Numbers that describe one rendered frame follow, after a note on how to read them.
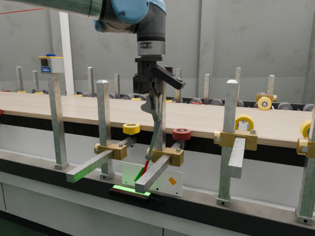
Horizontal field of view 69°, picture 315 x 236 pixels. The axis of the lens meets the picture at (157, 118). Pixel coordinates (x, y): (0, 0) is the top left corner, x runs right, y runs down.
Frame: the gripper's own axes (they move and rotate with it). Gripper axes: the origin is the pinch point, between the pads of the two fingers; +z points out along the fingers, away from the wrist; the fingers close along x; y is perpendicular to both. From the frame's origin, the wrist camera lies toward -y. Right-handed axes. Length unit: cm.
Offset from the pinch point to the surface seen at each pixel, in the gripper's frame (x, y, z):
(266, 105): -91, -38, 8
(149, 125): -27.6, 15.6, 11.2
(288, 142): -27, -44, 12
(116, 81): -115, 89, -2
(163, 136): -6.9, 0.5, 8.5
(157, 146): -6.0, 2.6, 12.8
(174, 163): -5.2, -4.5, 17.9
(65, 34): -103, 132, -44
